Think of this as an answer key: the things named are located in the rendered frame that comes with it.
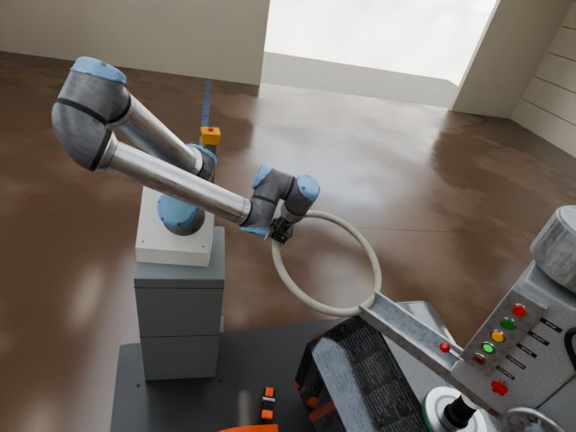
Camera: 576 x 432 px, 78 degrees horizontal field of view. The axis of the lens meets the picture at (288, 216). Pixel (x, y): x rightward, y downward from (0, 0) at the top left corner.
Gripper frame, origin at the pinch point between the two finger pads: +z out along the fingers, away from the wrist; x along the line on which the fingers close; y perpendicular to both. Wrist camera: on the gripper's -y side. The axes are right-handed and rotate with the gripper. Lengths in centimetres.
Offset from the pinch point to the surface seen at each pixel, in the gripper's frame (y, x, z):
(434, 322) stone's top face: -9, 85, 9
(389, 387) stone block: 28, 68, 13
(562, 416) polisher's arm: 45, 81, -44
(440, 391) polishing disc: 28, 80, -1
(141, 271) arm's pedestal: 17, -45, 41
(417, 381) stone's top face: 24, 75, 6
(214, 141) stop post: -91, -60, 44
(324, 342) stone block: 10, 46, 36
